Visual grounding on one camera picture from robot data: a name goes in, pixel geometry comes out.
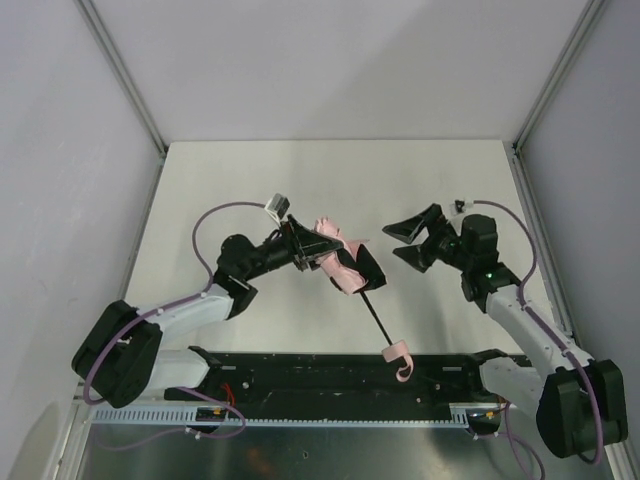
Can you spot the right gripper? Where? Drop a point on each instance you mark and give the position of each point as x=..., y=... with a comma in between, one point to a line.
x=435, y=242

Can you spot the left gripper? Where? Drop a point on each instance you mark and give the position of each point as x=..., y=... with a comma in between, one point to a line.
x=300, y=246

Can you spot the pink folding umbrella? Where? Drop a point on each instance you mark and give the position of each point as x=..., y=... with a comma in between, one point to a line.
x=353, y=270

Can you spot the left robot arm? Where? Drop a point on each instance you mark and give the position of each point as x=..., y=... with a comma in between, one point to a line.
x=125, y=355

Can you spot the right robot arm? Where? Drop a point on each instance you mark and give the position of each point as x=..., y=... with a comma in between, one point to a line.
x=577, y=402

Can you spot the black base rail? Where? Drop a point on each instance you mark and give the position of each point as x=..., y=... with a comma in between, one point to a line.
x=346, y=385

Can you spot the grey cable duct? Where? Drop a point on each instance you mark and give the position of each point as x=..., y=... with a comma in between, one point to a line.
x=451, y=416

